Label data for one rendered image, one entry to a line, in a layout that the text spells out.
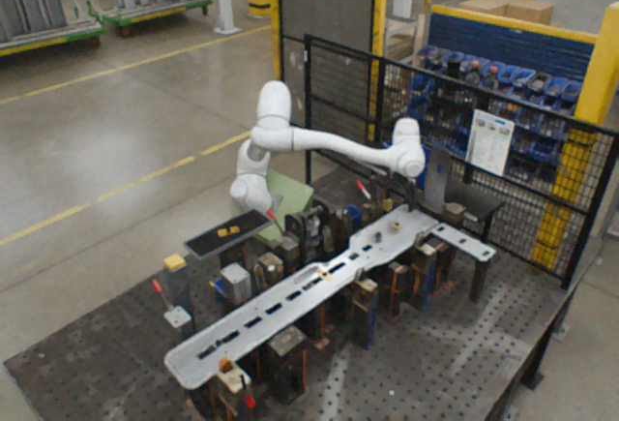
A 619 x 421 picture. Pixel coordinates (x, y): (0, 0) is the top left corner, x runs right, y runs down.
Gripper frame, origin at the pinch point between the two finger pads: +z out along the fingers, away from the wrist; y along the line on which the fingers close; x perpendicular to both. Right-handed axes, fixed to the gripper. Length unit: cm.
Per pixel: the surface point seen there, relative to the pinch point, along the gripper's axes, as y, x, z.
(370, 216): -13.6, -2.8, 13.2
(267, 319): 3, -79, 14
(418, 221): 3.3, 12.6, 14.8
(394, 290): 17.9, -21.3, 27.6
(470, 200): 12.8, 42.0, 12.0
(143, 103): -441, 76, 116
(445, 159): 4.2, 26.7, -14.4
